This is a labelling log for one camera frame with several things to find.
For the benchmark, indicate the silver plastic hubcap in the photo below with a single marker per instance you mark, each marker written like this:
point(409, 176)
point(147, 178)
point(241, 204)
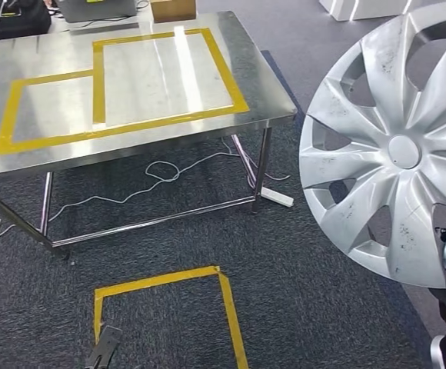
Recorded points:
point(403, 153)

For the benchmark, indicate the steel workbench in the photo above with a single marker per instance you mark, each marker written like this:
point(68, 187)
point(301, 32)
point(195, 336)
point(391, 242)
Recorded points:
point(150, 91)

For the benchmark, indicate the yellow tape on workbench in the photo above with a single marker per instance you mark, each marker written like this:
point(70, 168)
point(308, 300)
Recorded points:
point(97, 86)

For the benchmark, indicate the white power strip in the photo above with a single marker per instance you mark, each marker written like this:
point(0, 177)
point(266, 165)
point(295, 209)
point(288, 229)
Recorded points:
point(277, 197)

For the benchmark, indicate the white block with light strip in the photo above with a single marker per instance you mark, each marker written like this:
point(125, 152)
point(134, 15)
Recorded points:
point(361, 7)

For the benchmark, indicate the brown cardboard box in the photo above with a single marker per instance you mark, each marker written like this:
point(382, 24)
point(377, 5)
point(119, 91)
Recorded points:
point(173, 11)

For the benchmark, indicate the grey metal bar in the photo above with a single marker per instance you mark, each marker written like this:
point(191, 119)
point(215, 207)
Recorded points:
point(104, 27)

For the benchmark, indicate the grey laptop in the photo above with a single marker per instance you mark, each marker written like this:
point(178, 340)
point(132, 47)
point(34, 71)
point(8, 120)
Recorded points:
point(96, 10)

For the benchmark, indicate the black bag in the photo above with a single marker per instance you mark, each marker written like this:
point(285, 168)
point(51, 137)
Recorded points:
point(19, 23)

